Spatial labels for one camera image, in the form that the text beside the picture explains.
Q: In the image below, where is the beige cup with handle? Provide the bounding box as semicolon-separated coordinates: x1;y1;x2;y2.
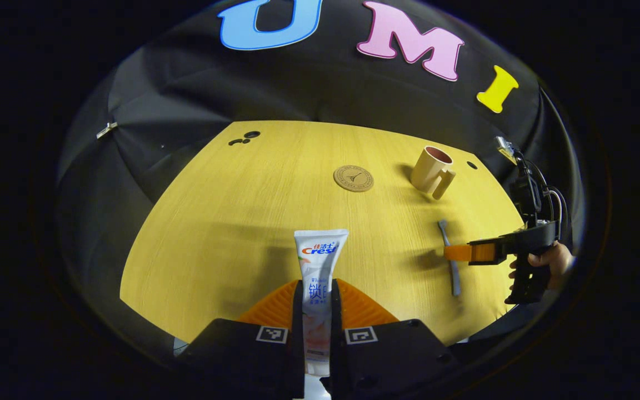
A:
411;146;457;200

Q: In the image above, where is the white toothpaste tube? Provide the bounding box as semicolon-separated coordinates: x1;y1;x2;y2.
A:
294;229;349;377

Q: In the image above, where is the round wooden coaster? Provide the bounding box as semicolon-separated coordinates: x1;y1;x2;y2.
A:
334;165;374;192

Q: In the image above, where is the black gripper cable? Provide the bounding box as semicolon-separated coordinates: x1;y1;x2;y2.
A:
524;160;569;224

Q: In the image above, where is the grey toothbrush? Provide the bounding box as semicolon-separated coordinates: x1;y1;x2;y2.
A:
438;220;461;297

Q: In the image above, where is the black backdrop cloth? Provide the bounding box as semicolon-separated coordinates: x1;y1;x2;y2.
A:
56;0;584;356

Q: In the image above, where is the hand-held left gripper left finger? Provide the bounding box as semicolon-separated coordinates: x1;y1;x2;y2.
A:
178;279;305;399

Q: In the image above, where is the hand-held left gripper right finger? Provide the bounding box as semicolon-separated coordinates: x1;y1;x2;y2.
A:
328;279;459;399

